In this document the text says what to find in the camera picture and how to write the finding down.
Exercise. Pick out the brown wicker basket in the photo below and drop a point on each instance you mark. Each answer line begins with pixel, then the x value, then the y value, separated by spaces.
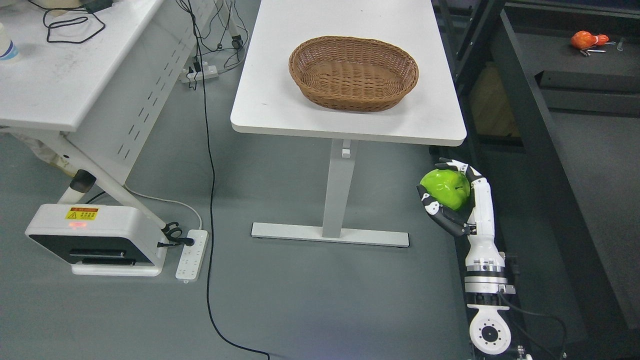
pixel 352 74

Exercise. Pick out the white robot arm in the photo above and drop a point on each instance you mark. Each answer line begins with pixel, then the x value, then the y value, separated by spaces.
pixel 485 278

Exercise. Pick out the orange toy on shelf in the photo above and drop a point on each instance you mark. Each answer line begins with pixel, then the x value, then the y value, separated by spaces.
pixel 583 39

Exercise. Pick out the white floor power strip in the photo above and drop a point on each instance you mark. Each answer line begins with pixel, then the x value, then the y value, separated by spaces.
pixel 192 257

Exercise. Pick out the white robot base unit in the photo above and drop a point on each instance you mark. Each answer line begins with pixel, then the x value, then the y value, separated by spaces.
pixel 104 240

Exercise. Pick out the black metal shelf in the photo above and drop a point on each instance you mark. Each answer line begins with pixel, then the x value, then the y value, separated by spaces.
pixel 556 131

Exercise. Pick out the white left side table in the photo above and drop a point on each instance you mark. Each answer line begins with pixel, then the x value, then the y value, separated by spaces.
pixel 97 102

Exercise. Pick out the green apple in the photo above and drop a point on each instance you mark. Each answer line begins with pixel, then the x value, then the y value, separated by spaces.
pixel 450 188

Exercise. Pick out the white far power strip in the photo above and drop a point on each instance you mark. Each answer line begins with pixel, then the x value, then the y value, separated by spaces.
pixel 208 71

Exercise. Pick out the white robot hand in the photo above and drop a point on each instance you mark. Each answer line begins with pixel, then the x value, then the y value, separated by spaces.
pixel 479 228

